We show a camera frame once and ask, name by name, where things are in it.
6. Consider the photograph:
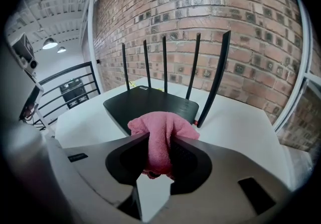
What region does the yellow cable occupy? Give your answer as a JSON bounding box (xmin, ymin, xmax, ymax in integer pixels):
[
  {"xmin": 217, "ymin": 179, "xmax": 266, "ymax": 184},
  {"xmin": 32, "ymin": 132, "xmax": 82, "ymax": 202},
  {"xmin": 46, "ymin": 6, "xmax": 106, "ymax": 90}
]
[{"xmin": 129, "ymin": 80, "xmax": 166, "ymax": 92}]

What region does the black metal railing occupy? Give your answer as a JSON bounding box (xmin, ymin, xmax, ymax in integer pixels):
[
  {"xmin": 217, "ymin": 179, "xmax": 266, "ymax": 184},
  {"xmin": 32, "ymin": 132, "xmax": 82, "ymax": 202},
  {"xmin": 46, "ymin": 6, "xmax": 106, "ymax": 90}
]
[{"xmin": 32, "ymin": 61, "xmax": 101, "ymax": 131}]

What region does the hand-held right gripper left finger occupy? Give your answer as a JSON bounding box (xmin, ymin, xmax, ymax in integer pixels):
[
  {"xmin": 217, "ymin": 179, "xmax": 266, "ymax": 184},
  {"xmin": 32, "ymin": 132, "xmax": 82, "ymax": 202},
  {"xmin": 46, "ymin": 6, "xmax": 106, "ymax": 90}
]
[{"xmin": 62, "ymin": 132, "xmax": 151, "ymax": 220}]

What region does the pink cloth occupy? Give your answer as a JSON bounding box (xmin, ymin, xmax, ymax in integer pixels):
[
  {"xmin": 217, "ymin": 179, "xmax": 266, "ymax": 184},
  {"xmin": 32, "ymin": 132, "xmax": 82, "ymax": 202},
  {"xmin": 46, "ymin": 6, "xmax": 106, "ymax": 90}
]
[{"xmin": 127, "ymin": 111, "xmax": 201, "ymax": 180}]

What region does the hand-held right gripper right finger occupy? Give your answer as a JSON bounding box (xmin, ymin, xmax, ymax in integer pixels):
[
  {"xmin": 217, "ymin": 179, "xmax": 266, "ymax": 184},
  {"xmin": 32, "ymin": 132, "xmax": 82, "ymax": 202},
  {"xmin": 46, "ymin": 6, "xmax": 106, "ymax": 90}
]
[{"xmin": 150, "ymin": 136, "xmax": 291, "ymax": 224}]

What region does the black router with antennas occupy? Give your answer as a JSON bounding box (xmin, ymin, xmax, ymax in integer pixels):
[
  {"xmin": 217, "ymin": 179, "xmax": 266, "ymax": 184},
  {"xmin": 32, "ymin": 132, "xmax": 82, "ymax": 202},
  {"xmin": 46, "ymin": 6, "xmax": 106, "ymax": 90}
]
[{"xmin": 102, "ymin": 30, "xmax": 231, "ymax": 136}]

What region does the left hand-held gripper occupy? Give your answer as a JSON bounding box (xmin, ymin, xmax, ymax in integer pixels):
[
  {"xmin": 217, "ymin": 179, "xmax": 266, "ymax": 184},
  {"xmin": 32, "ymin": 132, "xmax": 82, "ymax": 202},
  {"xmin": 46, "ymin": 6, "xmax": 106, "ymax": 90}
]
[{"xmin": 11, "ymin": 32, "xmax": 45, "ymax": 125}]

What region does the large pendant lamp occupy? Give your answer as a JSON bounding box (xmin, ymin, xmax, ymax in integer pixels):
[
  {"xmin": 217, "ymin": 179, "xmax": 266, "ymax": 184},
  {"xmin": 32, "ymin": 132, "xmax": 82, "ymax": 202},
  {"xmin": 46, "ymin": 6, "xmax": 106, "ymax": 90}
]
[{"xmin": 42, "ymin": 38, "xmax": 58, "ymax": 50}]

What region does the black cabinet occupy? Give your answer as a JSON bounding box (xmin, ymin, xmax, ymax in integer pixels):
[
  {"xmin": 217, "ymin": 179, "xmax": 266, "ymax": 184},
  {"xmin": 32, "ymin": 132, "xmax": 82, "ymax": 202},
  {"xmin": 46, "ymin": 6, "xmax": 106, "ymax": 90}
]
[{"xmin": 59, "ymin": 79, "xmax": 88, "ymax": 109}]

